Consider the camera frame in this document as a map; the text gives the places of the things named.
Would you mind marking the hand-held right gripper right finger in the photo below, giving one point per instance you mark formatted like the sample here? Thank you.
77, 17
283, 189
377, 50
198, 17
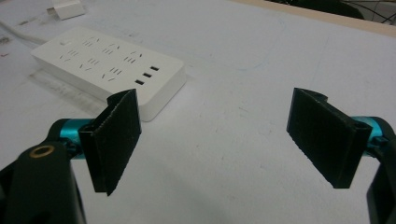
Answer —
323, 137

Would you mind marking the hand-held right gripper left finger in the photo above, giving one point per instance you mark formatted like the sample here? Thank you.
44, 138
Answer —
115, 140

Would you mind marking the white power strip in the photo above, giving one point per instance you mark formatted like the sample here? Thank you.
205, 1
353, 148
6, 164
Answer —
102, 62

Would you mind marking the white charger plug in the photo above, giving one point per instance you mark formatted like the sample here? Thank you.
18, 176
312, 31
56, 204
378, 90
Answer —
67, 8

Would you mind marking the white table mat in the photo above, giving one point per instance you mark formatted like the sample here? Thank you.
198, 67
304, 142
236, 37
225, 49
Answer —
233, 140

